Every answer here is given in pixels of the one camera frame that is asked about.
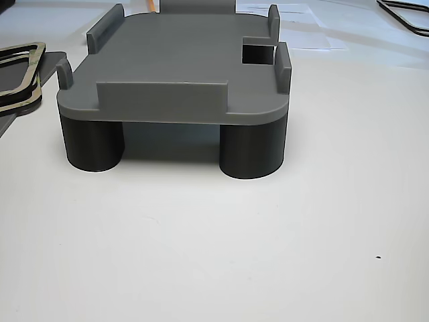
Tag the grey holder with black legs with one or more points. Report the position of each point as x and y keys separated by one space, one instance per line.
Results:
x=174 y=60

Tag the white paper sheet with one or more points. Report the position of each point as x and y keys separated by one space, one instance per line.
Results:
x=315 y=38
x=298 y=15

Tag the yellow pencil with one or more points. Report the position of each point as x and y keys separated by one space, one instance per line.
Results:
x=151 y=5

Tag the tan-faced rectangular frame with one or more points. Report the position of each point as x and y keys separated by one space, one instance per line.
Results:
x=36 y=90
x=31 y=106

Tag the black rectangular frame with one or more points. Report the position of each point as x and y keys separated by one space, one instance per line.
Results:
x=407 y=15
x=399 y=19

